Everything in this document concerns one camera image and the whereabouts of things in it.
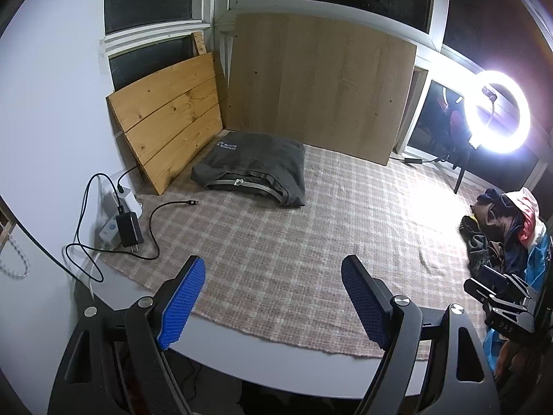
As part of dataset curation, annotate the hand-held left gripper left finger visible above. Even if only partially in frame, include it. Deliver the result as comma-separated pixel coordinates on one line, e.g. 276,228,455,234
47,256,207,415

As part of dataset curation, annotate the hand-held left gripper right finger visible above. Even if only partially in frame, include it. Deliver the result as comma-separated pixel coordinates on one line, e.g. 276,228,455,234
341,255,502,415

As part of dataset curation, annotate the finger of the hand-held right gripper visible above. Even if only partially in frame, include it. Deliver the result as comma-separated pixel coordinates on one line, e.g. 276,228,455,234
463,277,525,312
475,265,534,299

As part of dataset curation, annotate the grey daisy print hoodie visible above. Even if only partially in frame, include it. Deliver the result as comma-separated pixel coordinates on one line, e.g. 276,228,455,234
191,132,307,207

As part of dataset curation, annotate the navy garment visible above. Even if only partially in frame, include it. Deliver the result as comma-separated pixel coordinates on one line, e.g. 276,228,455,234
500,224,533,275

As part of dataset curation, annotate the dark denim garment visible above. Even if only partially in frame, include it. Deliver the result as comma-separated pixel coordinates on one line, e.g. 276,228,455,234
466,232,495,275

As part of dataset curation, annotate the blue jacket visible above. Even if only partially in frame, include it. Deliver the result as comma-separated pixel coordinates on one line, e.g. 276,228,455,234
481,224,553,379

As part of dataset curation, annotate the black garment with yellow print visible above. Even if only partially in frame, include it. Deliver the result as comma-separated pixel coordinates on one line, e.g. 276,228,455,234
459,213,481,239

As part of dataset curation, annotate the brown garment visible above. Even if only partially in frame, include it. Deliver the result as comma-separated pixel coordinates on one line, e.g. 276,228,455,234
474,189,521,247

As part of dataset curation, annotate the pink and white cloth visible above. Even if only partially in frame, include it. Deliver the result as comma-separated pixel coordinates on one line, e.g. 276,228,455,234
502,186,542,248

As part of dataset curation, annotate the black power adapter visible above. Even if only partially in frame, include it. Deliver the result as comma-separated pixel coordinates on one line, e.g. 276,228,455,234
115,211,144,249

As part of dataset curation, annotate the plaid woven blanket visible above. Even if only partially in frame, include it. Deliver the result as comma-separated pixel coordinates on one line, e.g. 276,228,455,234
100,129,490,360

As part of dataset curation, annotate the white power strip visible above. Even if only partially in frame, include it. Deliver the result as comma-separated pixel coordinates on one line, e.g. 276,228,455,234
99,176,144,250

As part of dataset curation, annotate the black tripod stand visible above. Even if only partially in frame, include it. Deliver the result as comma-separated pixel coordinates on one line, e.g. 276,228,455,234
448,142,477,194

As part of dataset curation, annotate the pine plank panel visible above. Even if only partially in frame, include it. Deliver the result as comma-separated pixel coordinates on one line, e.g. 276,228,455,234
106,51,224,196

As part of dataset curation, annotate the phone holder on gooseneck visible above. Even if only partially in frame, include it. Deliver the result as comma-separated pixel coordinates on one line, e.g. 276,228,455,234
469,85,499,148

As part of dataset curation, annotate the wooden shelf unit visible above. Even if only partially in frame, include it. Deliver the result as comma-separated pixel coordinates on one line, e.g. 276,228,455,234
0,205,15,253

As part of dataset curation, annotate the light wooden board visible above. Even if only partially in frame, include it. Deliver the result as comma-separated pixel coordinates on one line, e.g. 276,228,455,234
226,12,418,166

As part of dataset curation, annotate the white framed window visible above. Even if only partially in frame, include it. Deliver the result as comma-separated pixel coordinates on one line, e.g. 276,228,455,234
103,0,553,182

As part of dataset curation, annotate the black cable with plug end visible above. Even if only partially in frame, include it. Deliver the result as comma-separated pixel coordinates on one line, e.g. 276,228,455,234
137,200,199,261

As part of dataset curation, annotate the black looped cable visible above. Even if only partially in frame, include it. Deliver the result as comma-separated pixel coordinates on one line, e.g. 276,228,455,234
65,166,141,285

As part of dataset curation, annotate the black power brick with cable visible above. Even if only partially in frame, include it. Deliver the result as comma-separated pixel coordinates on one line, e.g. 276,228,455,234
391,152,452,167

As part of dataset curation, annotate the ring light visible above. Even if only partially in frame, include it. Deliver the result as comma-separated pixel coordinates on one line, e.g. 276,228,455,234
463,70,531,155

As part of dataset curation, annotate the white bead chain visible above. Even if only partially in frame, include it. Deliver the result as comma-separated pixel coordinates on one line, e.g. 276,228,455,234
0,230,32,281

